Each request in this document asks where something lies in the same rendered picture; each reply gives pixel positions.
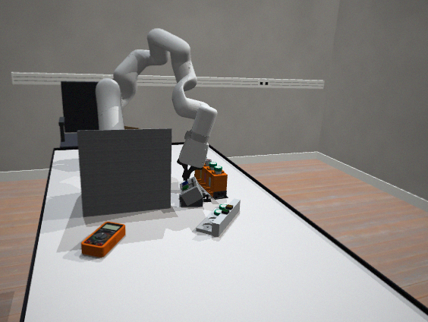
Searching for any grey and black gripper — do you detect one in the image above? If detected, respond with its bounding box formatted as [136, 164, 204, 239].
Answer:
[177, 137, 209, 181]

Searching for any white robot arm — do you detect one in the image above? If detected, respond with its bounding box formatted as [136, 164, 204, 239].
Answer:
[96, 29, 217, 143]

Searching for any dark grey angle bracket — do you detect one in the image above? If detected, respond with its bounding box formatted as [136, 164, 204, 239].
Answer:
[213, 191, 228, 200]

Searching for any orange handheld multimeter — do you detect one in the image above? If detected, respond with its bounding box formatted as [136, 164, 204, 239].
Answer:
[81, 222, 125, 257]

